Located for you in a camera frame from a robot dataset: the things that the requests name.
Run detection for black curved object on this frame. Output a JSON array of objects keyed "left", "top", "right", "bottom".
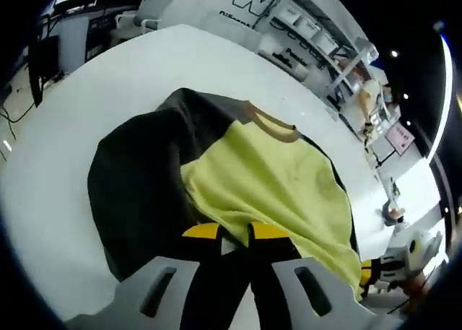
[{"left": 379, "top": 199, "right": 407, "bottom": 230}]

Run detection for white storage bin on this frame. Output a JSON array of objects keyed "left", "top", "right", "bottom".
[
  {"left": 279, "top": 3, "right": 302, "bottom": 25},
  {"left": 312, "top": 28, "right": 340, "bottom": 56},
  {"left": 297, "top": 14, "right": 322, "bottom": 38}
]

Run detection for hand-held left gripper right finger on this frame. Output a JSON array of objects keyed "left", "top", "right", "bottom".
[{"left": 248, "top": 221, "right": 402, "bottom": 330}]

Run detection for grey desk cabinet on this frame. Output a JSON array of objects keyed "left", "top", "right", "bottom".
[{"left": 84, "top": 14, "right": 113, "bottom": 63}]

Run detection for metal shelving rack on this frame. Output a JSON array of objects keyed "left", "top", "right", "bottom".
[{"left": 252, "top": 0, "right": 380, "bottom": 104}]

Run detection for black floor cable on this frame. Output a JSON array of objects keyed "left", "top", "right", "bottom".
[{"left": 0, "top": 83, "right": 23, "bottom": 140}]

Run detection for yellow blue black garment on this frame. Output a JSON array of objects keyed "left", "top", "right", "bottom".
[{"left": 87, "top": 87, "right": 364, "bottom": 302}]

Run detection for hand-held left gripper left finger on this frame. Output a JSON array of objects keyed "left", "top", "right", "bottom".
[{"left": 64, "top": 222, "right": 223, "bottom": 330}]

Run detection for person's right hand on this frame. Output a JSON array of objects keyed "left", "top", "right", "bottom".
[{"left": 402, "top": 274, "right": 435, "bottom": 301}]

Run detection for ceiling light strip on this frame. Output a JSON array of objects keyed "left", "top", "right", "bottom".
[{"left": 427, "top": 30, "right": 456, "bottom": 215}]

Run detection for grey office chair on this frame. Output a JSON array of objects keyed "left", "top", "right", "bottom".
[{"left": 114, "top": 0, "right": 175, "bottom": 34}]

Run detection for group of ceiling spotlights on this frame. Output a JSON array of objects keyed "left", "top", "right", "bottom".
[{"left": 344, "top": 0, "right": 414, "bottom": 127}]

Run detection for white side desk black legs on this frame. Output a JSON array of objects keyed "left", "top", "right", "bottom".
[{"left": 27, "top": 4, "right": 73, "bottom": 109}]

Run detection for pink sign on stand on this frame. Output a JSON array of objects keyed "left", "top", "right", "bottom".
[{"left": 383, "top": 121, "right": 417, "bottom": 157}]

